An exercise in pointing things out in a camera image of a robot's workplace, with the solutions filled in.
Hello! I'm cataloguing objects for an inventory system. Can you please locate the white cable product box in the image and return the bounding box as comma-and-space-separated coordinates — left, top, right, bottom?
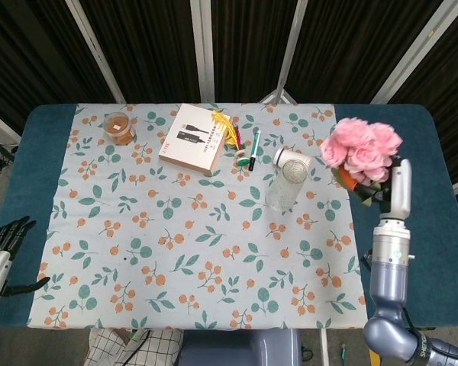
158, 103, 231, 177

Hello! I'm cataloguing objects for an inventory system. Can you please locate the white tripod stand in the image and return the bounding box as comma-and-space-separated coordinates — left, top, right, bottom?
260, 0, 298, 104

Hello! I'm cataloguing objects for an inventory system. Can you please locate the floral patterned tablecloth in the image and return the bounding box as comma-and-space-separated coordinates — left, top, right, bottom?
26, 101, 369, 331

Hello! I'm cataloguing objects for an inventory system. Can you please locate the blue table cover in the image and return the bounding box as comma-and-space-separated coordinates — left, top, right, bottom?
0, 103, 458, 331

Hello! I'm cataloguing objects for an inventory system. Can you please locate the yellow feather shuttlecock toy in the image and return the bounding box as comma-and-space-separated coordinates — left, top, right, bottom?
210, 109, 249, 166

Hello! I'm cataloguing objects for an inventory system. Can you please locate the pink flower bouquet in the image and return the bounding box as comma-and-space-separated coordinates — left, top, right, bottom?
319, 117, 404, 208

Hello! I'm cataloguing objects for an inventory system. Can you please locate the clear glass cup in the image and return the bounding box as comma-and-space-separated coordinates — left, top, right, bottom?
265, 158, 309, 213

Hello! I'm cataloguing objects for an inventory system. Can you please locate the green marker pen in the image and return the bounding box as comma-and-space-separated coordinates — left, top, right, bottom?
248, 130, 261, 172

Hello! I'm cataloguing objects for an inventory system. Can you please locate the checkered white cloth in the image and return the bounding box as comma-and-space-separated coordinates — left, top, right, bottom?
84, 328, 184, 366

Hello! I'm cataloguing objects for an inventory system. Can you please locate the grey plastic stool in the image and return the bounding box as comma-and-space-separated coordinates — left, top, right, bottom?
178, 329, 302, 366

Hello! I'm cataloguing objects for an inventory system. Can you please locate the white cylindrical device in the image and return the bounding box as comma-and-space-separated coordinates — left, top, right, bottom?
272, 147, 314, 170

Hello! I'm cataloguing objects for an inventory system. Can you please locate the jar with orange contents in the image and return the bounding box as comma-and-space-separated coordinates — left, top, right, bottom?
103, 111, 137, 146

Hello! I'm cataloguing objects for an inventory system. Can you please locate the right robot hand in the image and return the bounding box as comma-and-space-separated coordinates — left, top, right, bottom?
335, 155, 412, 222

